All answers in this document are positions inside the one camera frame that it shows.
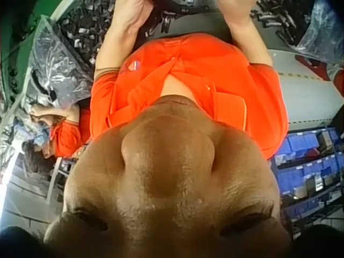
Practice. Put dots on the person's right hand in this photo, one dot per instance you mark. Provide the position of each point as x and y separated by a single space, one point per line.
236 8

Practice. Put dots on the person's left hand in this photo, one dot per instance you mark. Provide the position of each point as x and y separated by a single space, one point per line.
129 12

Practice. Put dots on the red and white object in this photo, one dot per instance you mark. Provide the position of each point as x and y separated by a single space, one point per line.
315 67

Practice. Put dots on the crumpled clear plastic bag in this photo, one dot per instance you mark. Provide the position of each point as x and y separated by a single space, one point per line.
323 29

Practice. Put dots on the white metal frame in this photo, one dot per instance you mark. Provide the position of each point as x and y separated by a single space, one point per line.
57 180

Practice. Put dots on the bundle of black parts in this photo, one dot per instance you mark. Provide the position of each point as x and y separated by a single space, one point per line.
158 22

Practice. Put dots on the shelf of blue bins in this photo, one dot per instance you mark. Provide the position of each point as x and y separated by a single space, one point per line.
309 166

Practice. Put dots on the heap of small black parts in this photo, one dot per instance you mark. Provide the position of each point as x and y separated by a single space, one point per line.
83 29

